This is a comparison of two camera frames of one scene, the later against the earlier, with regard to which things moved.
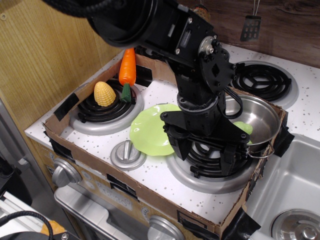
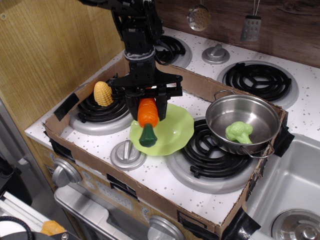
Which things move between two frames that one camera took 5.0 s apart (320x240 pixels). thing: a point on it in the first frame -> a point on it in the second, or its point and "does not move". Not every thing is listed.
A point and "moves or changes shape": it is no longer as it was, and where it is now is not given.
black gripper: [202, 117] -> [144, 76]
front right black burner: [201, 170] does not move
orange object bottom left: [56, 228] does not move
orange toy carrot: [127, 74] moves or changes shape
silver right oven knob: [159, 228] does not move
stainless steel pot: [265, 123] does not move
